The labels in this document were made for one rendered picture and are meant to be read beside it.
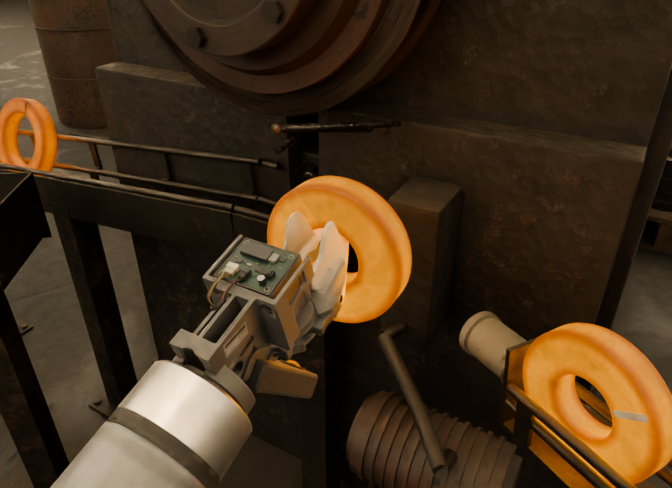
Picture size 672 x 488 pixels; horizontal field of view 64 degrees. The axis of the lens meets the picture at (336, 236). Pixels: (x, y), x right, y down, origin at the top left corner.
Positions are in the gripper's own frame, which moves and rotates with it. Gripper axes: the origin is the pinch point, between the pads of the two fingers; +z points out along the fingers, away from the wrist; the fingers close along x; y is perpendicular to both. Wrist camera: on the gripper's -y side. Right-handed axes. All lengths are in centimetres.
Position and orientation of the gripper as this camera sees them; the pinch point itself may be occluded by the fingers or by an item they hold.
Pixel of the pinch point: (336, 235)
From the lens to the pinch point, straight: 54.3
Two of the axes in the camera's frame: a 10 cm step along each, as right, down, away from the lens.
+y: -1.4, -7.0, -7.0
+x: -8.7, -2.6, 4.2
